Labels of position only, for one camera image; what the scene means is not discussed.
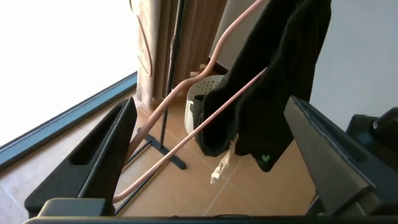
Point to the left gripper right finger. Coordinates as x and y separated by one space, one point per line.
335 174

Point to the black clothes rack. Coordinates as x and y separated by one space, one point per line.
174 46

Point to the pink clothes hanger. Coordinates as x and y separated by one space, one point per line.
174 91
150 67

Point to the white laundry basket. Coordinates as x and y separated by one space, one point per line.
202 88

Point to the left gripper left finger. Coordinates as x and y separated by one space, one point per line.
59 193

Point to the brown curtain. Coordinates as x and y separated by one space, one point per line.
192 37

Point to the black shorts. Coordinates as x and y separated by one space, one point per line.
273 109

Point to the window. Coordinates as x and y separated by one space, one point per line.
56 62

